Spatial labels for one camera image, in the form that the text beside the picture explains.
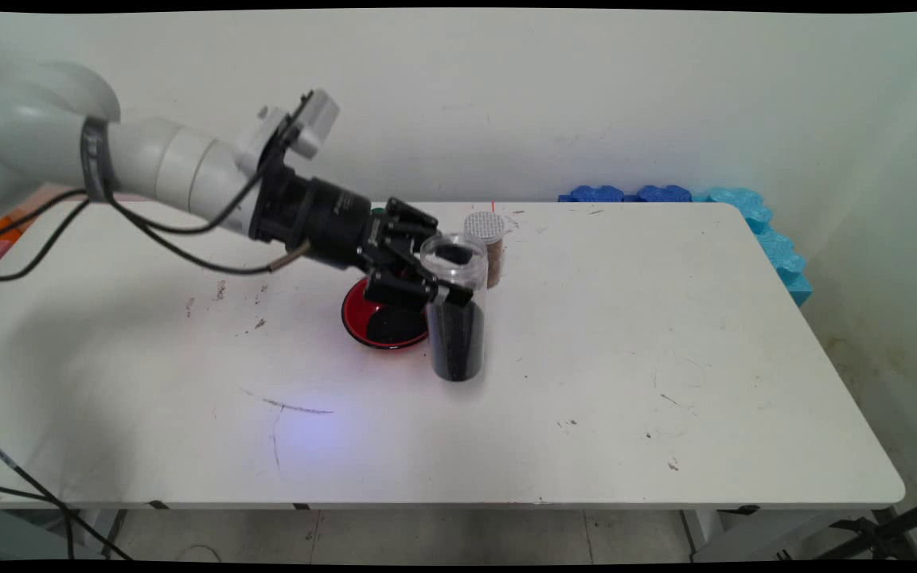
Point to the orange object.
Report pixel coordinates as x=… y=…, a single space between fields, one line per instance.
x=1 y=227

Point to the brown spice jar white lid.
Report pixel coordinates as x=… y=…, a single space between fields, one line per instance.
x=486 y=224

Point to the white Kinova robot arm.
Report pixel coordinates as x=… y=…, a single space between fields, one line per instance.
x=156 y=159

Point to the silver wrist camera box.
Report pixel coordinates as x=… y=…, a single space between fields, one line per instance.
x=319 y=119

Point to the light blue foam mat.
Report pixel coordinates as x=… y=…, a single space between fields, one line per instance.
x=777 y=247

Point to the grey table leg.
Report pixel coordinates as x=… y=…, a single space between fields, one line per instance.
x=701 y=533
x=96 y=529

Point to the red bowl black rim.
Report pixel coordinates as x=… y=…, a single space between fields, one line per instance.
x=359 y=314

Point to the black seeds pile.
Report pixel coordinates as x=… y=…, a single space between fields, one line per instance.
x=395 y=326

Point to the dark blue foam piece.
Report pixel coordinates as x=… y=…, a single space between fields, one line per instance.
x=595 y=194
x=664 y=193

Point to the black tripod stand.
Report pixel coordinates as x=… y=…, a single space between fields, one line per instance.
x=904 y=513

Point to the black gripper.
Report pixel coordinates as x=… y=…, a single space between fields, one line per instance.
x=323 y=219

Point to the tall clear jar black seeds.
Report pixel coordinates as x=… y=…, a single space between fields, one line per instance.
x=457 y=350

